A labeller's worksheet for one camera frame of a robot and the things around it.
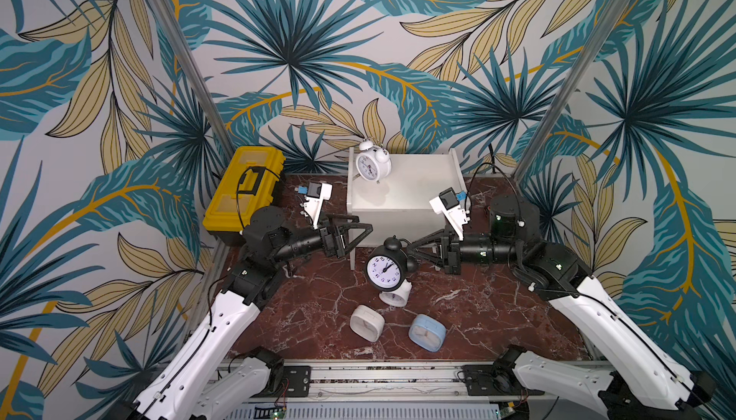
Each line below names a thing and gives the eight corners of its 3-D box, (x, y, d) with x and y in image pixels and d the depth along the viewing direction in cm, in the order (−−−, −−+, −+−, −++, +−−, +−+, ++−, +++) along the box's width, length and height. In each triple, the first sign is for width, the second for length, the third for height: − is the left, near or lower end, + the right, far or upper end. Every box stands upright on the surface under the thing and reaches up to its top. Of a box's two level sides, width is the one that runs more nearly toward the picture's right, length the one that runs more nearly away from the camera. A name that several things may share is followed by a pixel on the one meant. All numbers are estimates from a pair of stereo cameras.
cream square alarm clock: (349, 330, 83) (348, 321, 76) (359, 311, 86) (359, 300, 80) (376, 346, 80) (377, 338, 74) (386, 325, 84) (388, 316, 77)
